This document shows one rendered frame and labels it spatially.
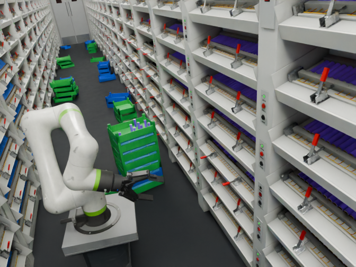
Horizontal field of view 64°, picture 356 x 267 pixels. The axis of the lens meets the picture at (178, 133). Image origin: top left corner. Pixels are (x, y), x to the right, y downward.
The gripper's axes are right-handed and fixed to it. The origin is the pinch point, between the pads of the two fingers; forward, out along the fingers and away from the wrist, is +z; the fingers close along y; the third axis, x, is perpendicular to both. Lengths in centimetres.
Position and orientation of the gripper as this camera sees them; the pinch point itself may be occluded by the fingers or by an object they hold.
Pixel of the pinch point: (155, 188)
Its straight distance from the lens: 133.6
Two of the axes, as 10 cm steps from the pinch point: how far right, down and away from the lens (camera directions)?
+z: 9.1, 2.1, 3.7
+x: 1.6, 6.5, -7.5
